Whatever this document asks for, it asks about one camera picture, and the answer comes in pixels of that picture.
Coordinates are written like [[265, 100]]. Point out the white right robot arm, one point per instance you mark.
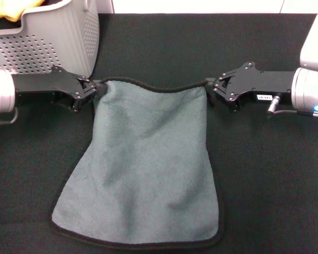
[[312, 87]]

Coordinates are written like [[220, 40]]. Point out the grey yellow black-edged towel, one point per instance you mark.
[[148, 158]]

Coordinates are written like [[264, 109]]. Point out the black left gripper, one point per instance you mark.
[[47, 87]]

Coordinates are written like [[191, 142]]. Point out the grey perforated storage box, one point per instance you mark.
[[55, 45]]

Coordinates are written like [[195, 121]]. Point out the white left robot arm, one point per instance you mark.
[[1, 91]]

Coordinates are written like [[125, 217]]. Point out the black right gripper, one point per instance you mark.
[[265, 83]]

